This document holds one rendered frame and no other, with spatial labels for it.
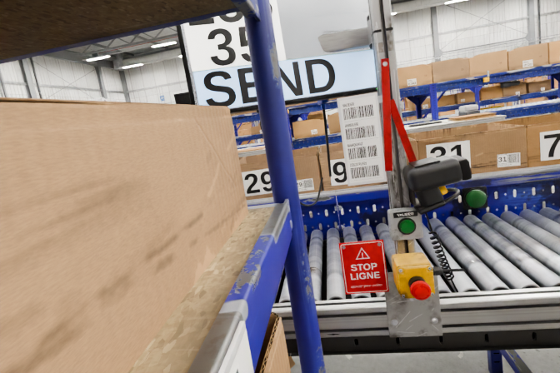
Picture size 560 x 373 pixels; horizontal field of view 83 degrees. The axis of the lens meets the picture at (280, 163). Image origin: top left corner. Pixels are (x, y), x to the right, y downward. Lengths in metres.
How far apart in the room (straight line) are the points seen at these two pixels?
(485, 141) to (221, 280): 1.34
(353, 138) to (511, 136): 0.88
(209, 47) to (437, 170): 0.55
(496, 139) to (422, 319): 0.82
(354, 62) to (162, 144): 0.71
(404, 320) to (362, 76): 0.60
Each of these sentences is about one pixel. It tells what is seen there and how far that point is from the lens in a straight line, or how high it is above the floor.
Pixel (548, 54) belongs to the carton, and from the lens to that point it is 6.87.
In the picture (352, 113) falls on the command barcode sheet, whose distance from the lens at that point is 0.72.
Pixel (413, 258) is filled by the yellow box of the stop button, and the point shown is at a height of 0.88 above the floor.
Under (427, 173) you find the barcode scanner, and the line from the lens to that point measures 0.70.
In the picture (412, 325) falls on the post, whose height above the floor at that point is 0.69.
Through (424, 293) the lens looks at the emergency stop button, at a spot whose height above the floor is 0.84.
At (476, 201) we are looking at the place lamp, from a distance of 1.40.
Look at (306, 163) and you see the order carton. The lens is 1.34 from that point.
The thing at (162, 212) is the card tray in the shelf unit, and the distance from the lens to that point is 0.16.
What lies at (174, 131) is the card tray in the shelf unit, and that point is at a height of 1.22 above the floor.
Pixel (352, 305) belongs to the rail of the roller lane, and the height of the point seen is 0.74.
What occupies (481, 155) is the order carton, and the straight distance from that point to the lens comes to 1.46.
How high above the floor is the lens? 1.22
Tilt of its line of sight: 8 degrees down
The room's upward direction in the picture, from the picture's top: 9 degrees counter-clockwise
